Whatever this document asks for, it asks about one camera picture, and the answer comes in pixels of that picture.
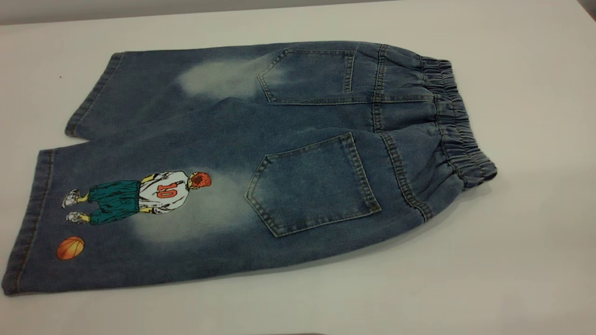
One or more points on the blue denim shorts basketball print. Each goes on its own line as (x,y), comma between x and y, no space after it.
(279,139)

